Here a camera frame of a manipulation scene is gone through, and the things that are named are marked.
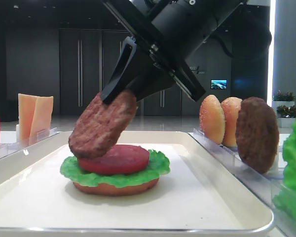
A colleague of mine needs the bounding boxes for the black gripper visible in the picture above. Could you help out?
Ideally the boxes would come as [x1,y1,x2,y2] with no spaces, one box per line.
[100,0,245,105]

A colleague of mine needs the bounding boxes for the brown meat patty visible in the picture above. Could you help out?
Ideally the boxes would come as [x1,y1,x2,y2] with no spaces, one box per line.
[235,97,279,174]
[69,90,137,158]

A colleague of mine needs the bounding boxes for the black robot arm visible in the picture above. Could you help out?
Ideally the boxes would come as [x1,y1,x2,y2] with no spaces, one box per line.
[101,0,272,104]

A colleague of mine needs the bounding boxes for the red tomato slice on burger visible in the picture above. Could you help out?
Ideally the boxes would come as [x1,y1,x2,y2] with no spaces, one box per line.
[77,145,149,175]

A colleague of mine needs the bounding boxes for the orange cheese slice right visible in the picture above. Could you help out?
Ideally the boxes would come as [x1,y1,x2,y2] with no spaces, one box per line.
[30,96,54,139]

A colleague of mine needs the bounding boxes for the orange cheese slice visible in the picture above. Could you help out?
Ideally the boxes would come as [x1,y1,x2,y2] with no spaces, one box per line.
[18,93,37,141]
[30,96,54,139]

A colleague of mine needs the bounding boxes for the orange cheese slice left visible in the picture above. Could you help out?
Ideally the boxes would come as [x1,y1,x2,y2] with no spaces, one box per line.
[18,93,37,141]

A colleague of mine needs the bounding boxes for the green lettuce leaf on bun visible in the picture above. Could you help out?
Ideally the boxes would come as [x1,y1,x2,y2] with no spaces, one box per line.
[60,150,171,188]

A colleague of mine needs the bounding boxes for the brown meat patty in rack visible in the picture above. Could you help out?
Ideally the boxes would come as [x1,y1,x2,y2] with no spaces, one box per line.
[235,97,279,174]

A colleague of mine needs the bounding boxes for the green lettuce in rack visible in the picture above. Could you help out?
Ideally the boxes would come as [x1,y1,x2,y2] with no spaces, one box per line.
[273,120,296,221]

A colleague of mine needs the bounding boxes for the dark door right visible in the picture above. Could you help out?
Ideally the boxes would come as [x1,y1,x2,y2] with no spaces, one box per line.
[144,85,181,116]

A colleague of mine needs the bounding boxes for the dark door left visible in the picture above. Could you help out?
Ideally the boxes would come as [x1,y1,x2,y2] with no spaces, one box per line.
[60,30,101,116]

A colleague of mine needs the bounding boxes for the sesame bun left in rack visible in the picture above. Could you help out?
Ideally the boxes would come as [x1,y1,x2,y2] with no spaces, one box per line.
[199,94,225,144]

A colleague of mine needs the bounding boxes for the sesame bun behind patty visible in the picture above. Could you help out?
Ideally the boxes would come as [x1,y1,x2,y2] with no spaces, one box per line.
[221,97,242,147]

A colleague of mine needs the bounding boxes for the bottom bun slice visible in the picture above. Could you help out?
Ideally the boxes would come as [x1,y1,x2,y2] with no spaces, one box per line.
[73,178,159,197]

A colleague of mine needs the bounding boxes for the white rectangular tray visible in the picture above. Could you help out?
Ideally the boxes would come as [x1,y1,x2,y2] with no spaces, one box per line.
[0,131,274,237]

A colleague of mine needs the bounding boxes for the potted plants in planter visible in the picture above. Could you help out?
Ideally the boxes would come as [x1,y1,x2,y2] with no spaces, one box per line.
[272,90,296,128]

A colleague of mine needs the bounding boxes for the clear acrylic rack left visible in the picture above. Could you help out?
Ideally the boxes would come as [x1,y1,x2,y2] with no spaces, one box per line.
[0,128,59,159]

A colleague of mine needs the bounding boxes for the clear acrylic rack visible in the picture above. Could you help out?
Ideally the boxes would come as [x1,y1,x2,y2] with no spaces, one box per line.
[0,128,59,159]
[192,129,296,237]

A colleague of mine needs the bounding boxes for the clear acrylic rack right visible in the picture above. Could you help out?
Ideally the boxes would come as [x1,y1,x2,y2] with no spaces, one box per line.
[192,129,296,237]

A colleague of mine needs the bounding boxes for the wall display screen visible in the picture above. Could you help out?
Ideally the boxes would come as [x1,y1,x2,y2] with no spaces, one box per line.
[211,79,227,90]

